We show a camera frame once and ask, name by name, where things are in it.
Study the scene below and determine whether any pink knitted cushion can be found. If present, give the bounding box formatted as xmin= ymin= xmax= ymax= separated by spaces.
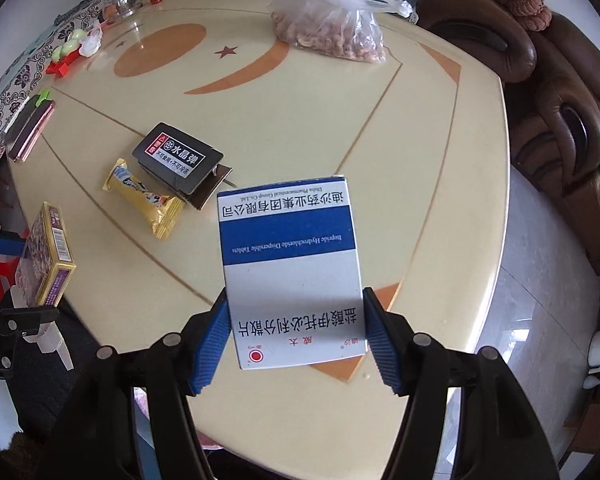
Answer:
xmin=506 ymin=0 xmax=553 ymax=32

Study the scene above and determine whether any plastic bag of peanuts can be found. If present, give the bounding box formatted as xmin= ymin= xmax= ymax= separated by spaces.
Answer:
xmin=268 ymin=0 xmax=415 ymax=63

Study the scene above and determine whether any brown leather armchair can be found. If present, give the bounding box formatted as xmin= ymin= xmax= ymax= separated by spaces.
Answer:
xmin=417 ymin=0 xmax=600 ymax=275

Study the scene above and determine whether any white blue medicine box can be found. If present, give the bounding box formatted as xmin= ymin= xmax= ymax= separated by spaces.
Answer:
xmin=218 ymin=176 xmax=367 ymax=370

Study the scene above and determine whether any green clip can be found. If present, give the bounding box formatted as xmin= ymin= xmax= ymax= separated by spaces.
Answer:
xmin=35 ymin=88 xmax=50 ymax=106

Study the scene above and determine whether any smartphone with pink case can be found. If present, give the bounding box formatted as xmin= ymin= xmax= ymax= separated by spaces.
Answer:
xmin=5 ymin=94 xmax=55 ymax=162

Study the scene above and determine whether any black cardboard box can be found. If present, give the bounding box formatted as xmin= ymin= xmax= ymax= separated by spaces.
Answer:
xmin=132 ymin=122 xmax=233 ymax=210

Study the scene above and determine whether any gold snack wrapper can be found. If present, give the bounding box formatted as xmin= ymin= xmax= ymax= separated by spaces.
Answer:
xmin=102 ymin=158 xmax=184 ymax=240

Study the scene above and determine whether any floral patterned sofa cover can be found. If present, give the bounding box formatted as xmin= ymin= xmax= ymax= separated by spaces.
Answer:
xmin=0 ymin=0 xmax=168 ymax=172

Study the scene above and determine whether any brown patterned box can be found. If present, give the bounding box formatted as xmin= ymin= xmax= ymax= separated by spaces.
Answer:
xmin=10 ymin=200 xmax=78 ymax=372

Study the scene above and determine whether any glass jar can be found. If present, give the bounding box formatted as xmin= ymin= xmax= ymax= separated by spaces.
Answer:
xmin=102 ymin=0 xmax=143 ymax=25

